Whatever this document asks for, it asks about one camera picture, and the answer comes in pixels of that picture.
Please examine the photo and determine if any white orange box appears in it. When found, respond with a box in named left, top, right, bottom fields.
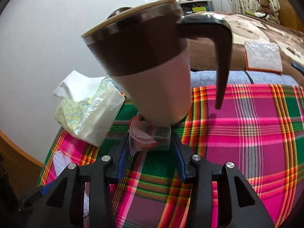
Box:
left=244, top=41, right=283, bottom=74

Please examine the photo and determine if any yellow white tissue pack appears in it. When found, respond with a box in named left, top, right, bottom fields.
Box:
left=53, top=70, right=125, bottom=147

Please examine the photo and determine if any brown teddy bear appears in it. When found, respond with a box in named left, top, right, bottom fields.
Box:
left=256, top=0, right=280, bottom=24

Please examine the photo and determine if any dark blue glasses case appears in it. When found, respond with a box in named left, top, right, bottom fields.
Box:
left=291, top=61, right=304, bottom=75

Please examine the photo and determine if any cluttered white shelf table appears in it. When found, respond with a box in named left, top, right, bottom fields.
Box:
left=176, top=0, right=214, bottom=15

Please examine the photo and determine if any orange wooden wardrobe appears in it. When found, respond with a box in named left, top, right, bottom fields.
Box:
left=278, top=0, right=304, bottom=32

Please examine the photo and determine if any brown patterned bed blanket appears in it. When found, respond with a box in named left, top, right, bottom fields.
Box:
left=188, top=11, right=303, bottom=86

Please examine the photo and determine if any clear pink plastic wrapper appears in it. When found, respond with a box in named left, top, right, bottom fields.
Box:
left=129, top=112, right=171, bottom=156

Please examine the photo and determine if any plaid pink green tablecloth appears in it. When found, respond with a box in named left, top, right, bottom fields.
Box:
left=36, top=84, right=304, bottom=228

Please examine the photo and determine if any brown beige travel mug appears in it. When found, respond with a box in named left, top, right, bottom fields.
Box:
left=82, top=0, right=232, bottom=125

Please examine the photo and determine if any small white foam net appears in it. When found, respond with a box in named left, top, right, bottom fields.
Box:
left=53, top=151, right=71, bottom=177

